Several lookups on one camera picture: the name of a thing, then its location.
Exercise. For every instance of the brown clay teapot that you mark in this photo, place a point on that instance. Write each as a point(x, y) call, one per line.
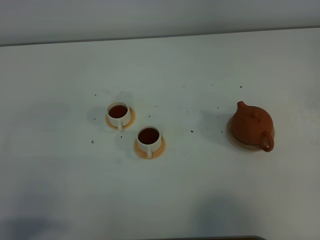
point(244, 110)

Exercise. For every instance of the beige round teapot coaster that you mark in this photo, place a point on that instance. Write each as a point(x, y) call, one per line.
point(233, 141)

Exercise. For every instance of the white teacup near centre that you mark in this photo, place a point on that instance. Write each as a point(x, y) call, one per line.
point(149, 140)

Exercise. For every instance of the white teacup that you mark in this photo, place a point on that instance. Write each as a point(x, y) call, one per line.
point(149, 140)
point(118, 115)

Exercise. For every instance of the orange saucer far left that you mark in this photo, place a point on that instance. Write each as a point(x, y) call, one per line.
point(132, 120)

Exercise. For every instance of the orange saucer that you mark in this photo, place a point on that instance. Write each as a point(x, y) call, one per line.
point(155, 154)
point(132, 120)

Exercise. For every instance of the orange saucer near centre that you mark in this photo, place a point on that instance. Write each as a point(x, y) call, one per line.
point(155, 154)

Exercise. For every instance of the white teacup far left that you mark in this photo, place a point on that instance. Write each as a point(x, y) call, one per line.
point(118, 115)

